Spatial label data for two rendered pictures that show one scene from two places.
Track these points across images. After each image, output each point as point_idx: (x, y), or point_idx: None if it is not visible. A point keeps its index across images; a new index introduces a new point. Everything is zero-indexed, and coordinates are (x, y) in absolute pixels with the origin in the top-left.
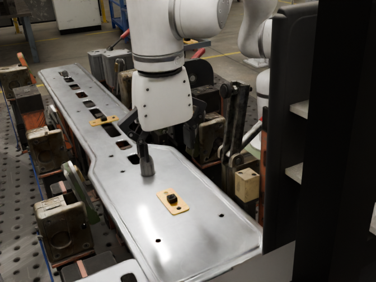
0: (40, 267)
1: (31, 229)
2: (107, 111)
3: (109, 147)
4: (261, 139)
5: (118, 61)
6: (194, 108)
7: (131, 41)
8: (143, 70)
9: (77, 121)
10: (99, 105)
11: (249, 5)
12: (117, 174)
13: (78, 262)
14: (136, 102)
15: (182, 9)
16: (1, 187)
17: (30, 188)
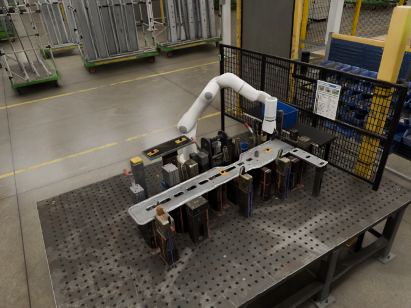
0: (265, 214)
1: (246, 225)
2: (212, 174)
3: (244, 165)
4: None
5: (184, 164)
6: (238, 139)
7: (274, 114)
8: (275, 118)
9: (223, 179)
10: (205, 178)
11: (203, 111)
12: (259, 161)
13: (292, 161)
14: (274, 126)
15: None
16: (218, 252)
17: (218, 239)
